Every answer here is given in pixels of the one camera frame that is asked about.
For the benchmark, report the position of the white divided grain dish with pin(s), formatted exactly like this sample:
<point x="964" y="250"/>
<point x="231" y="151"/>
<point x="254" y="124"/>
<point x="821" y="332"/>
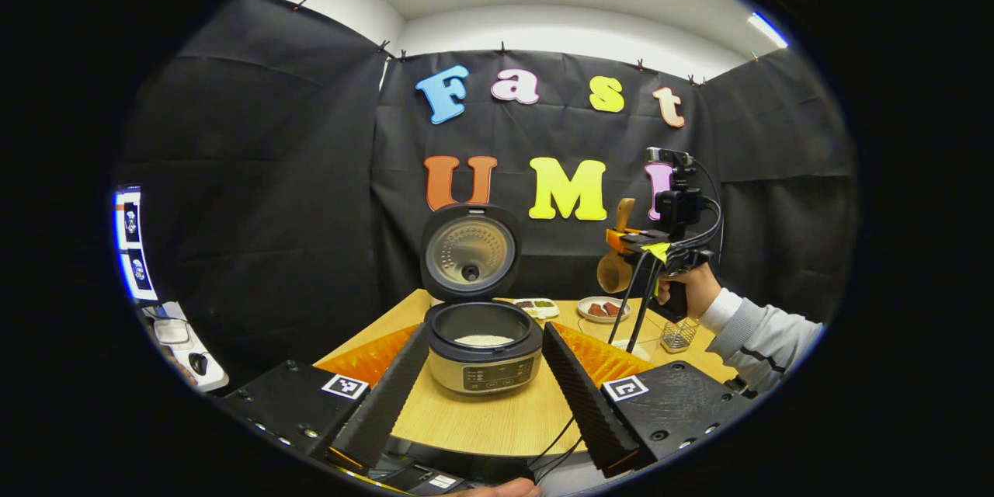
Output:
<point x="540" y="307"/>

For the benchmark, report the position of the brown meat piece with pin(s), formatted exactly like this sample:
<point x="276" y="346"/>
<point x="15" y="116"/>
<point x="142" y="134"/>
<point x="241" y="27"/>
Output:
<point x="613" y="308"/>
<point x="596" y="310"/>

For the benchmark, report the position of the white rice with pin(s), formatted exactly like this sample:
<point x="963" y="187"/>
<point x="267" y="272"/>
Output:
<point x="483" y="340"/>

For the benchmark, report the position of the black backdrop cloth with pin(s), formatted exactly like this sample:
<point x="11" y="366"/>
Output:
<point x="311" y="210"/>

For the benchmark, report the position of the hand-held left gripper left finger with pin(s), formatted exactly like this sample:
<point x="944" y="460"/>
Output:
<point x="388" y="404"/>

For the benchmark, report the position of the white side table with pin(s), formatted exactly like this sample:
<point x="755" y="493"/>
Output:
<point x="186" y="342"/>

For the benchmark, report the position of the black computer mouse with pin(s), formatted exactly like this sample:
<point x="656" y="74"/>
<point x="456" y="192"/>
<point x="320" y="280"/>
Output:
<point x="199" y="363"/>

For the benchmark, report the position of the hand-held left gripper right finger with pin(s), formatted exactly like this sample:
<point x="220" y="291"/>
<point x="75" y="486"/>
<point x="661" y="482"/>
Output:
<point x="582" y="404"/>

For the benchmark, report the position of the wooden spoon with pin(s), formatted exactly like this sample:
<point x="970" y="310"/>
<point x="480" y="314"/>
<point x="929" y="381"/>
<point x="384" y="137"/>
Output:
<point x="613" y="276"/>

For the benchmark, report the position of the computer monitor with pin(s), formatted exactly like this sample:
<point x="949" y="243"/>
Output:
<point x="133" y="241"/>

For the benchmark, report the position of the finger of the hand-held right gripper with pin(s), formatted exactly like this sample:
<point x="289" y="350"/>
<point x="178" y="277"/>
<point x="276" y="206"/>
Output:
<point x="625" y="241"/>

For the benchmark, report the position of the silver black rice cooker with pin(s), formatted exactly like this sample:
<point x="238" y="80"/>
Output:
<point x="481" y="374"/>

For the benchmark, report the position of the white oval plate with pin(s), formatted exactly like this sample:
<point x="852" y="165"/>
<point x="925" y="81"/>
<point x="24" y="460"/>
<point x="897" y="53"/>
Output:
<point x="604" y="320"/>

